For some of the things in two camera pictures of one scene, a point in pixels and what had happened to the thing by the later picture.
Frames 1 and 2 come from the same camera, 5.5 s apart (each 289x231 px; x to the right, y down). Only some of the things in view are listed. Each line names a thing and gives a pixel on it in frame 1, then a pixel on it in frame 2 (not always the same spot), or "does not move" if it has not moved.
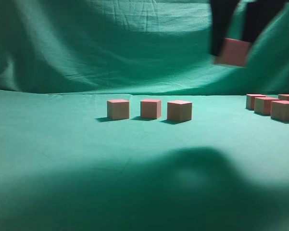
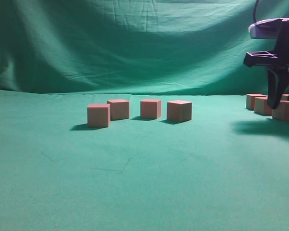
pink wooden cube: x=118 y=109 does not move
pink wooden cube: x=179 y=110 does not move
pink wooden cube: x=284 y=111 does not move
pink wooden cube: x=233 y=52 -> x=98 y=115
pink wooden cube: x=151 y=108 does not move
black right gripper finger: x=221 y=12 -> x=278 y=80
